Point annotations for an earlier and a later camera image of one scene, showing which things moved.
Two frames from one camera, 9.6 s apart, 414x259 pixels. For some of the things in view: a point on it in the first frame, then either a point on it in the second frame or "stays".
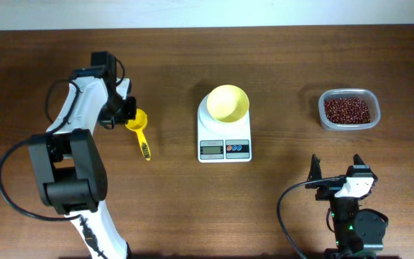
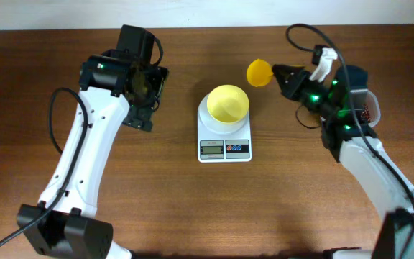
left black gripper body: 121,111 -> 143,110
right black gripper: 326,188 -> 290,89
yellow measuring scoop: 136,125 -> 259,73
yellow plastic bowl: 228,103 stays
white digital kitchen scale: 221,142 stays
